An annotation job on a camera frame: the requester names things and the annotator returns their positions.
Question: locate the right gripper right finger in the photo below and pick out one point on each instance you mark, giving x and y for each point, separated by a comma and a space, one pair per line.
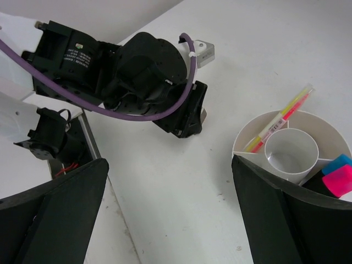
286, 223

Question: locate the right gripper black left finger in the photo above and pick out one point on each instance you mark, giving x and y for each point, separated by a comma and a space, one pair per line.
53, 222

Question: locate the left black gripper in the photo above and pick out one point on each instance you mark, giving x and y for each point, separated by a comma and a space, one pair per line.
144, 72

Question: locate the pink black highlighter marker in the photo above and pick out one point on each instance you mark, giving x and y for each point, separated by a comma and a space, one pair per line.
335, 184

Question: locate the yellow thin highlighter pen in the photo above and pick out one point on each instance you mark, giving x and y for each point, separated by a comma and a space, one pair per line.
280, 118

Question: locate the blue black highlighter marker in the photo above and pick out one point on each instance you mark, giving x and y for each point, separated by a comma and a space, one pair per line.
340, 161

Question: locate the pink thin highlighter pen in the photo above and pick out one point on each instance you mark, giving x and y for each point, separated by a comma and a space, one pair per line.
280, 123

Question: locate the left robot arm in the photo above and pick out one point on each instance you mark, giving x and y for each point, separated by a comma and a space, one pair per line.
62, 63

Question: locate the white round divided container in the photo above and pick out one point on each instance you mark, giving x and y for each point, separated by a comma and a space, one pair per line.
304, 145

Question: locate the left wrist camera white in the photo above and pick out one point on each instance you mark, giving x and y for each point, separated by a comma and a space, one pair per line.
205, 53

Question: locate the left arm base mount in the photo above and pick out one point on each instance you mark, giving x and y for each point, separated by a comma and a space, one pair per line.
60, 140

